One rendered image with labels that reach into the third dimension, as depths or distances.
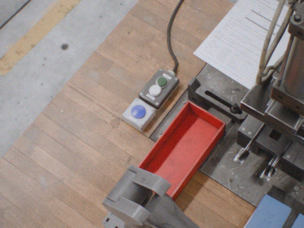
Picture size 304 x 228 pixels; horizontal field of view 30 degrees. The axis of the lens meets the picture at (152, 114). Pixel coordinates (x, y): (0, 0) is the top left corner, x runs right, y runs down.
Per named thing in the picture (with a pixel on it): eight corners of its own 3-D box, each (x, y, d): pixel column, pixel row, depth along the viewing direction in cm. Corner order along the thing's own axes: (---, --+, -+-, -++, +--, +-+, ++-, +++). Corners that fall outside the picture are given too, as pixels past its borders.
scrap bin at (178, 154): (135, 179, 150) (132, 172, 145) (188, 109, 158) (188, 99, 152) (171, 205, 146) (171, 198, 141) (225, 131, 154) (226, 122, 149)
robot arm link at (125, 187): (162, 228, 135) (150, 183, 106) (146, 251, 133) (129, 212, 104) (141, 213, 137) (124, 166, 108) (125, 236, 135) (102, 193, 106)
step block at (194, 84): (187, 99, 159) (187, 84, 151) (193, 91, 160) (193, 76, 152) (206, 111, 157) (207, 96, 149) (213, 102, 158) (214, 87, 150)
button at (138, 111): (128, 115, 156) (128, 112, 154) (137, 104, 157) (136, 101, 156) (140, 123, 155) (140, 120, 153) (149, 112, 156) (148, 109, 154)
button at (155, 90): (148, 93, 159) (148, 90, 157) (154, 86, 159) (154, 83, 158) (157, 99, 158) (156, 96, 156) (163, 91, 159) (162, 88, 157)
